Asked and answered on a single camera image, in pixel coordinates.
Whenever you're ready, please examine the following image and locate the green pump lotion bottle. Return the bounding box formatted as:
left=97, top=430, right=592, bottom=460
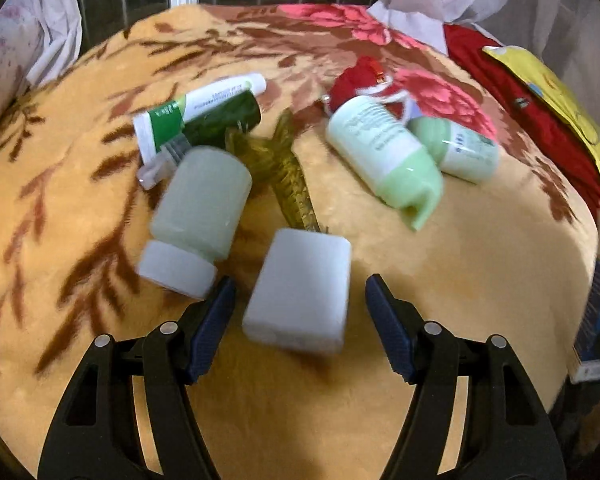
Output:
left=326, top=96, right=443, bottom=231

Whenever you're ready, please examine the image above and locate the yellow cartoon pillow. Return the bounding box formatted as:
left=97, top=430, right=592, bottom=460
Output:
left=482, top=46, right=600, bottom=174

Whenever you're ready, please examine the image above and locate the white green toothpaste tube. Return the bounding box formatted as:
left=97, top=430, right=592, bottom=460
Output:
left=132, top=73, right=268, bottom=164

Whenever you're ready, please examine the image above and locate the right white sheer curtain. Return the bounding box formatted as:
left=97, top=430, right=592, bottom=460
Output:
left=368, top=0, right=600, bottom=126

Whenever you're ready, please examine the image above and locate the dark green tube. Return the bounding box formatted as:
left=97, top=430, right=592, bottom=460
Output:
left=136, top=90, right=262, bottom=191

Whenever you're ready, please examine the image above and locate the olive green hair clip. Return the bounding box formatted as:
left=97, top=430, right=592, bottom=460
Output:
left=225, top=108, right=321, bottom=233

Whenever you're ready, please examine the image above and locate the red cloth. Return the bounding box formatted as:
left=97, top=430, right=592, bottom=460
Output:
left=444, top=24, right=600, bottom=214

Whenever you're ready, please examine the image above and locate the green white cream bottle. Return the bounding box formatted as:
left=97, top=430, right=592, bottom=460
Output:
left=407, top=116, right=500, bottom=184

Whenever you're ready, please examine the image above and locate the yellow floral plush blanket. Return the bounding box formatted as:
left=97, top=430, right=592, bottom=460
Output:
left=0, top=3, right=600, bottom=480

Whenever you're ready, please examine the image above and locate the floral rolled quilt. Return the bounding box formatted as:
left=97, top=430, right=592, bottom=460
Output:
left=0, top=3, right=43, bottom=118

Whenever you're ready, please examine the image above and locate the left white sheer curtain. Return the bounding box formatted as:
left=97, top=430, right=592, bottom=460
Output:
left=5, top=0, right=83, bottom=88

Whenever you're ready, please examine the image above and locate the white sheer curtain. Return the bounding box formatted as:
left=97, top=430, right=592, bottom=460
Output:
left=368, top=0, right=600, bottom=126
left=5, top=0, right=83, bottom=88

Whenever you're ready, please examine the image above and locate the pale green white-cap bottle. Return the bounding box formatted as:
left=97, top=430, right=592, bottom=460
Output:
left=137, top=146, right=252, bottom=299

